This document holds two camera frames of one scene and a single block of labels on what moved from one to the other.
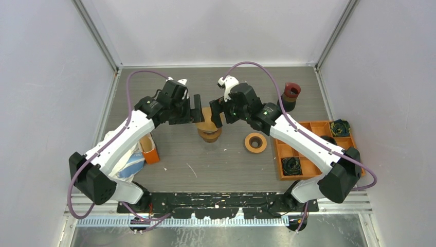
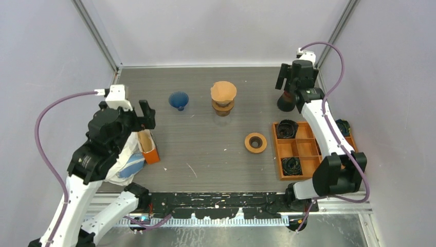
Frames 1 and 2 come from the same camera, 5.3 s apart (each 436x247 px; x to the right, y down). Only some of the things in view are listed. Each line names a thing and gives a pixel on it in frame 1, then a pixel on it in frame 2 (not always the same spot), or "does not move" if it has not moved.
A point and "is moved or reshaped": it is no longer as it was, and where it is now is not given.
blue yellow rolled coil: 340,128 does not move
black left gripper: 194,115 to 149,122
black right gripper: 215,105 to 285,72
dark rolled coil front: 291,166 does not move
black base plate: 205,206 does not move
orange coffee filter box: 148,147 does not move
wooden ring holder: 255,142 does not move
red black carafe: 291,91 does not move
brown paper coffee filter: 207,125 is moved or reshaped
